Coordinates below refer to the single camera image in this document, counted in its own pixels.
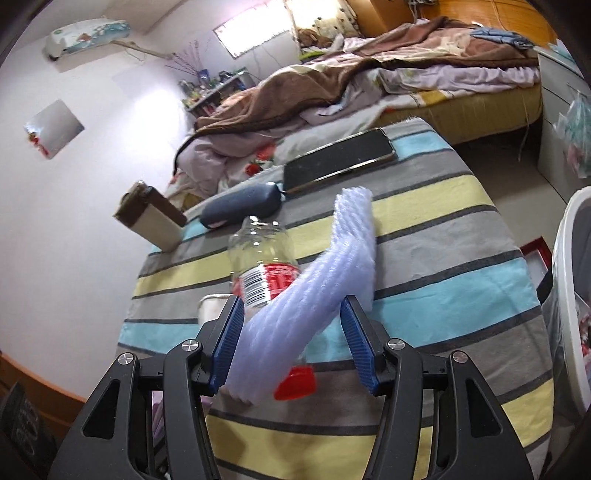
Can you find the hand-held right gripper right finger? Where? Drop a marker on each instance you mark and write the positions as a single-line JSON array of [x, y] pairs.
[[358, 341]]

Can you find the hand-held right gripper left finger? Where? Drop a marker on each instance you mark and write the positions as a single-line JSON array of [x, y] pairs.
[[228, 341]]

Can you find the white foam net sleeve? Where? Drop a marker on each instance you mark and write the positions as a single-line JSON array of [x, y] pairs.
[[323, 286]]

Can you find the clear red label plastic bottle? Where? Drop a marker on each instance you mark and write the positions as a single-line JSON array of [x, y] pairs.
[[261, 249]]

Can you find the white waste bin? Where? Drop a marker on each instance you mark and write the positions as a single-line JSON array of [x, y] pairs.
[[568, 240]]

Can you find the white brown thermos jug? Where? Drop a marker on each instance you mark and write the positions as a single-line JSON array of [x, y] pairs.
[[157, 226]]

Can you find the striped tablecloth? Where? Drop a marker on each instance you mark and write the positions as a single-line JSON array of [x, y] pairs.
[[438, 230]]

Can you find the dark blue glasses case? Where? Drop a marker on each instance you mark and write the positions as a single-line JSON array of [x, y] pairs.
[[240, 203]]

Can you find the black smartphone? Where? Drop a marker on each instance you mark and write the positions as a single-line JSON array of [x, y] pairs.
[[337, 159]]

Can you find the red edged flat box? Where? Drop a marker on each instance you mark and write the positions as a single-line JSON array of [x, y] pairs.
[[538, 261]]

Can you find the dark printed object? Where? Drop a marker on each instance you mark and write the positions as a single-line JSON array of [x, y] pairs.
[[23, 438]]

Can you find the cluttered small desk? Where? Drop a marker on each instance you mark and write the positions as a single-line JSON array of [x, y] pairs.
[[217, 90]]

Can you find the brown blanket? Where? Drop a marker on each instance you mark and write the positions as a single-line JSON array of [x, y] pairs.
[[295, 92]]

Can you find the wooden bed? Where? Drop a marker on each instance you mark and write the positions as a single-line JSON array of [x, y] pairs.
[[485, 106]]

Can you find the dried branches in vase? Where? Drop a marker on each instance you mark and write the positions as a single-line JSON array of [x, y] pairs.
[[189, 62]]

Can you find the pale purple bed sheet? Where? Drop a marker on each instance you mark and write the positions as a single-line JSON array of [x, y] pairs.
[[461, 76]]

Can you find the air conditioner pipe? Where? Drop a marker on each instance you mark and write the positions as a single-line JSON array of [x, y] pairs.
[[143, 50]]

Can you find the green plastic bag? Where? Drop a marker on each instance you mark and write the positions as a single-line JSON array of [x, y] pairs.
[[577, 129]]

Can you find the brown teddy bear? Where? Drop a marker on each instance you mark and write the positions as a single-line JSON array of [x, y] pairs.
[[311, 37]]

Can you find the bright window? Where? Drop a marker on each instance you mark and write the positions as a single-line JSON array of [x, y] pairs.
[[249, 32]]

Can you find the white nightstand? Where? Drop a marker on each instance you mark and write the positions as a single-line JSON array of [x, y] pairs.
[[554, 101]]

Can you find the covered air conditioner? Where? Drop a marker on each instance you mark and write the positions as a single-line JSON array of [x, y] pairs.
[[83, 39]]

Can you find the blue folded clothes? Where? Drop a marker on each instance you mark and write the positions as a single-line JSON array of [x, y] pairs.
[[501, 37]]

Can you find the teal tissue pack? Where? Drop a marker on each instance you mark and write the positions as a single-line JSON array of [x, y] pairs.
[[561, 50]]

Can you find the square wall mirror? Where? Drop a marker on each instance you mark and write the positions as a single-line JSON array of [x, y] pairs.
[[57, 124]]

